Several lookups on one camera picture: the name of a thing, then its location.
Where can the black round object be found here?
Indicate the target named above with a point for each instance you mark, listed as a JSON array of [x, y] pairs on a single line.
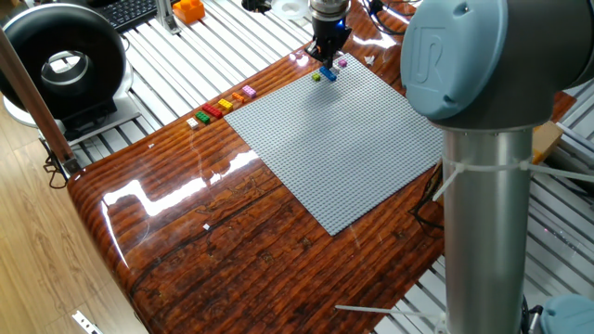
[[255, 4]]

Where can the grey Lego baseplate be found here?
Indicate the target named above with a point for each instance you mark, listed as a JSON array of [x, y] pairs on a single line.
[[334, 144]]

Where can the pink Lego brick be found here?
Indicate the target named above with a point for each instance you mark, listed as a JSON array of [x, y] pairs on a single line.
[[249, 91]]

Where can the taped cardboard box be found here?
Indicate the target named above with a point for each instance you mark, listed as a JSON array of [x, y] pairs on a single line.
[[546, 141]]

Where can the thin orange Lego brick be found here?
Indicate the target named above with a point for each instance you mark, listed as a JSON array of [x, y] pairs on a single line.
[[238, 97]]

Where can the small purple Lego brick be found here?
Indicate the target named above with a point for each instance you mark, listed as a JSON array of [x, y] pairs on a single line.
[[342, 63]]

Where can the small lime Lego brick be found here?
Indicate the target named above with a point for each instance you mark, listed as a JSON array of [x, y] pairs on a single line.
[[316, 77]]

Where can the long red Lego brick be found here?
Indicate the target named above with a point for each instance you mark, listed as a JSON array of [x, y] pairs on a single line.
[[212, 111]]

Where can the metal floor bracket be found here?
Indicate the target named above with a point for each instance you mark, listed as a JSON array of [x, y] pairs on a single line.
[[86, 322]]

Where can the long blue Lego brick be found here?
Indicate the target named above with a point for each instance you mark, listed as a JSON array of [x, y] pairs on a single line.
[[327, 74]]

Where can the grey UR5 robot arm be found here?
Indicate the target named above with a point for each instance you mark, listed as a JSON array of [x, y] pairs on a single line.
[[485, 209]]

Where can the brown slanted post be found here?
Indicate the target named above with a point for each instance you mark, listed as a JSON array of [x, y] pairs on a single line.
[[32, 95]]

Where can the white tape roll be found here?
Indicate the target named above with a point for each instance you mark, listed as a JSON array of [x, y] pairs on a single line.
[[277, 10]]

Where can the white zip tie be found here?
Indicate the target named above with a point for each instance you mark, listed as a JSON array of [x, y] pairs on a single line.
[[385, 310], [557, 172]]

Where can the wide white Lego brick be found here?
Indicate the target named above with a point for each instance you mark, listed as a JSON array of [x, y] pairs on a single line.
[[192, 123]]

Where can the crumpled white paper scrap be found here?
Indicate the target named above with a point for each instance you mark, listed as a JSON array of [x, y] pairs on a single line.
[[370, 59]]

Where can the aluminium profile post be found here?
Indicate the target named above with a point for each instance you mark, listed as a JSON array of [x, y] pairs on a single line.
[[164, 16]]

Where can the black computer keyboard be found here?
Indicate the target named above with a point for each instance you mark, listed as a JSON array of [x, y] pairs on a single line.
[[130, 11]]

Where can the orange Duplo brick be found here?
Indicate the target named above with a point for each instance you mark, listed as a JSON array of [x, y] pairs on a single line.
[[188, 11]]

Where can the green Lego brick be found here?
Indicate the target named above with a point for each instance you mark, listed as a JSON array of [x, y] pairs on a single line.
[[202, 118]]

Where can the yellow Lego brick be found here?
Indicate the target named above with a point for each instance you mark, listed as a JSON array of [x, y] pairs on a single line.
[[225, 105]]

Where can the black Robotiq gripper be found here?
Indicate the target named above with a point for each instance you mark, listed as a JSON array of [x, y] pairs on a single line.
[[330, 34]]

